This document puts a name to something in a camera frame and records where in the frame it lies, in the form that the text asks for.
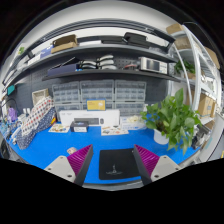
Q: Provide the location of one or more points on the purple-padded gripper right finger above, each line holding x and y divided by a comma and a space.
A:
152, 167

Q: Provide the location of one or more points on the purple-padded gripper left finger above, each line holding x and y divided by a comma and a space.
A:
74, 167

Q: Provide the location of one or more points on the black mouse pad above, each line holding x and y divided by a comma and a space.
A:
117, 164

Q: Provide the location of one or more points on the small tan object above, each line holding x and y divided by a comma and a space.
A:
71, 150

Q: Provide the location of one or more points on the white plant pot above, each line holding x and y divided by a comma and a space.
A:
159, 138

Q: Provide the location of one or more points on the blue desk mat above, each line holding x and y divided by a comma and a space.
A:
47, 146

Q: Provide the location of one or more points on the small black box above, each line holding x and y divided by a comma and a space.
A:
79, 126

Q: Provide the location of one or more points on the illustrated card left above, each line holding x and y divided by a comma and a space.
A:
59, 128

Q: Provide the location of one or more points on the illustrated card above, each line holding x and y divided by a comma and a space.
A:
59, 128
112, 130

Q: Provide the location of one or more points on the white clear packaged box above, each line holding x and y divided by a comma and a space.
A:
132, 123

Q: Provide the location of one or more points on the illustrated card right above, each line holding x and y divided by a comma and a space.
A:
112, 130

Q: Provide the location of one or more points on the green potted plant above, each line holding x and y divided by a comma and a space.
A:
174, 120

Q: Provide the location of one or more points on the white keyboard box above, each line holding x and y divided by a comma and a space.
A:
94, 118

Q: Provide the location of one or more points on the patterned fabric bag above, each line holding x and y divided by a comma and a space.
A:
41, 117

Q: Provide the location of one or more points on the yellow card box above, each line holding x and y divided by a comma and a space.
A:
96, 105

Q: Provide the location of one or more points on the grey drawer organizer cabinets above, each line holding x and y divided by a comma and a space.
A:
127, 96

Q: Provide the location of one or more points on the dark blue flat box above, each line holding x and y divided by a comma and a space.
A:
62, 69

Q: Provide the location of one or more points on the white metal rack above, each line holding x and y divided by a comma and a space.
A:
200, 72

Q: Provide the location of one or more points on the grey electronic instrument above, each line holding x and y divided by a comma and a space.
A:
148, 64

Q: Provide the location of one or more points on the cardboard box on shelf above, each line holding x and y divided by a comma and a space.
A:
64, 43

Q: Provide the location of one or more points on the wooden frame box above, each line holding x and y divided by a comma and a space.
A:
38, 95

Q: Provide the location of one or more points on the lower black wall shelf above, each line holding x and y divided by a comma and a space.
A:
109, 74

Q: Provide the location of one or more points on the black wall shelf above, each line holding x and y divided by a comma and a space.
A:
96, 50
109, 74

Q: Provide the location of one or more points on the upper black wall shelf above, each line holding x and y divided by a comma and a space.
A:
96, 50

